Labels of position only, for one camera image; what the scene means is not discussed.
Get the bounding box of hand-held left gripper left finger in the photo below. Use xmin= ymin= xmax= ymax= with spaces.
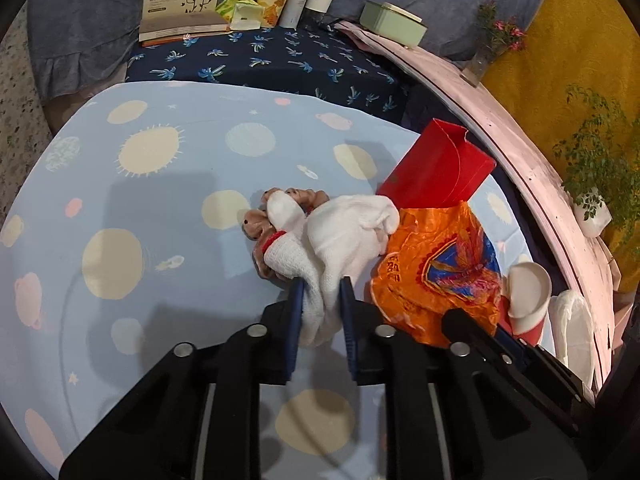
xmin=59 ymin=277 xmax=306 ymax=480

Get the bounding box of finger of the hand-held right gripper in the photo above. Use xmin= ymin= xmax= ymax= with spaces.
xmin=441 ymin=307 xmax=523 ymax=367
xmin=495 ymin=327 xmax=533 ymax=361

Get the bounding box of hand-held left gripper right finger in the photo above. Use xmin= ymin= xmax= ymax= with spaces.
xmin=339 ymin=276 xmax=591 ymax=480

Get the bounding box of white trash bin with liner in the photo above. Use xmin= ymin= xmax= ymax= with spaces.
xmin=547 ymin=287 xmax=603 ymax=396

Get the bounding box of red paper cup white lid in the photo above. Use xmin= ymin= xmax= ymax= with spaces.
xmin=502 ymin=261 xmax=552 ymax=347

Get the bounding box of orange plastic bag blue print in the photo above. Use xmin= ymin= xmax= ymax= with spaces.
xmin=369 ymin=200 xmax=502 ymax=347

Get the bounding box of white knit glove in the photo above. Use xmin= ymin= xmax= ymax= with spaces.
xmin=300 ymin=194 xmax=401 ymax=348
xmin=262 ymin=194 xmax=307 ymax=282

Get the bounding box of brown plush toy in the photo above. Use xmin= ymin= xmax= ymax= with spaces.
xmin=241 ymin=187 xmax=331 ymax=279

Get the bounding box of green plant in white pot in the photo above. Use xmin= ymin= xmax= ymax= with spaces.
xmin=552 ymin=85 xmax=640 ymax=238

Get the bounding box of red paper envelope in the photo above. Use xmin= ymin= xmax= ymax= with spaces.
xmin=375 ymin=118 xmax=497 ymax=210

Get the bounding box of pink cloth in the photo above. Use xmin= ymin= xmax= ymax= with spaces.
xmin=332 ymin=20 xmax=623 ymax=401

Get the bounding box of navy printed cloth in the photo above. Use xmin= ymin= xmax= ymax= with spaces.
xmin=125 ymin=25 xmax=416 ymax=126

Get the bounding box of glass vase with pink flowers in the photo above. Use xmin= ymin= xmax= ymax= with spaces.
xmin=460 ymin=2 xmax=528 ymax=86

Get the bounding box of green tissue box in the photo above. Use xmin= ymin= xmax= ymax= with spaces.
xmin=359 ymin=0 xmax=428 ymax=50

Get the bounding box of yellow cloth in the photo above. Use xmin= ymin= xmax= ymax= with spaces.
xmin=480 ymin=0 xmax=640 ymax=296

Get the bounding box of green tissue packet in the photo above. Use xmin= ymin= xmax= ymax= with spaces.
xmin=215 ymin=0 xmax=266 ymax=30

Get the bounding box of tin can with orange print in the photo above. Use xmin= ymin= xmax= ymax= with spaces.
xmin=257 ymin=0 xmax=291 ymax=28

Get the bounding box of blue blanket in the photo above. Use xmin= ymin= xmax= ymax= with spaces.
xmin=27 ymin=0 xmax=561 ymax=106

